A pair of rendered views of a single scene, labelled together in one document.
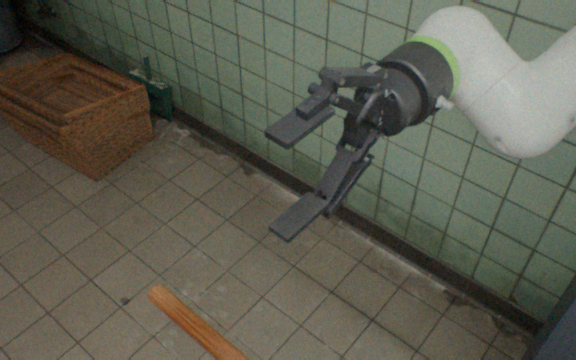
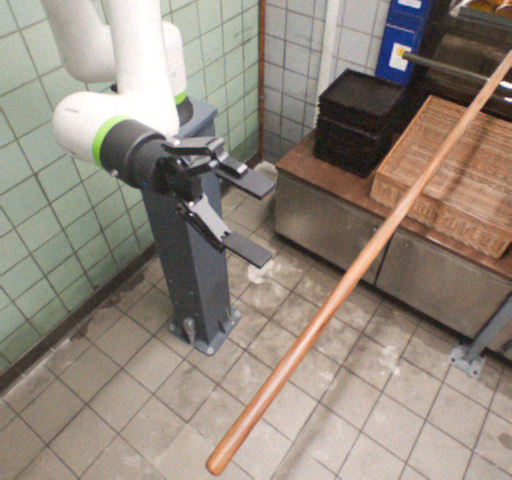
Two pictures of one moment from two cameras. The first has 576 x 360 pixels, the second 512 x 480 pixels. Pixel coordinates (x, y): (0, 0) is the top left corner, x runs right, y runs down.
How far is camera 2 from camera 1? 0.55 m
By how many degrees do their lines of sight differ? 60
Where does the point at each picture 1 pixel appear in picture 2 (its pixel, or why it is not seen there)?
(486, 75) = (135, 114)
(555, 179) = (40, 207)
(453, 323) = (102, 336)
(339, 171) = (211, 215)
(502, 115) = (160, 124)
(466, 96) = not seen: hidden behind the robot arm
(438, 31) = (100, 115)
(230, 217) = not seen: outside the picture
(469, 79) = not seen: hidden behind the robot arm
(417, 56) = (135, 128)
